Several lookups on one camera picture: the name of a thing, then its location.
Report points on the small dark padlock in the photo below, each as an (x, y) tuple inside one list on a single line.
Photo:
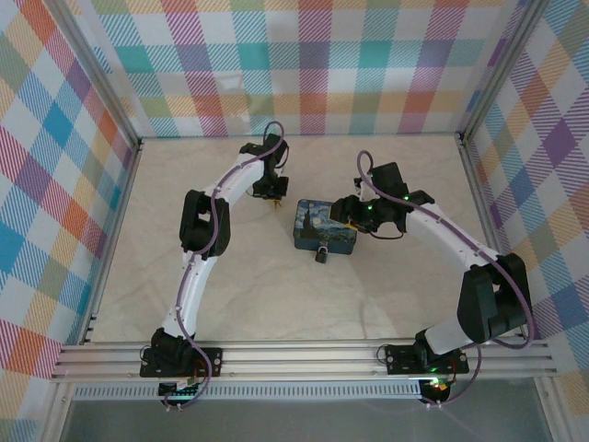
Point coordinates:
[(322, 254)]

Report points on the starry night painted tin box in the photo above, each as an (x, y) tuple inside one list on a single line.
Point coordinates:
[(317, 225)]

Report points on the right controller circuit board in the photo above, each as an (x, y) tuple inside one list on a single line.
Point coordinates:
[(437, 386)]

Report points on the aluminium frame post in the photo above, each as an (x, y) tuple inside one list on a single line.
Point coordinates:
[(501, 69), (99, 78)]

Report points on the long aluminium base rail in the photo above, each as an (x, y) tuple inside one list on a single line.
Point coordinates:
[(299, 361)]

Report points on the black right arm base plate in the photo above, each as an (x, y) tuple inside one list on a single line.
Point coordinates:
[(400, 359)]

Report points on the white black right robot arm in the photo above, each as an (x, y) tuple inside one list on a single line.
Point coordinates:
[(444, 230)]

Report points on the left controller circuit board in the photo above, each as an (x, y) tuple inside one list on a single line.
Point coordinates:
[(177, 390)]

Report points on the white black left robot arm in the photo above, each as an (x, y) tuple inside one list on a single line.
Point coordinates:
[(239, 177)]

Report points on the controller circuit board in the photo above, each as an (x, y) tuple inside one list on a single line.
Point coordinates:
[(177, 390), (437, 386)]

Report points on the aluminium floor side rail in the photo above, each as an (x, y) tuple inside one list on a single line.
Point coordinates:
[(112, 239), (490, 221)]

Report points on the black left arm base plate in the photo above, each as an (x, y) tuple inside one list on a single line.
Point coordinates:
[(214, 361)]

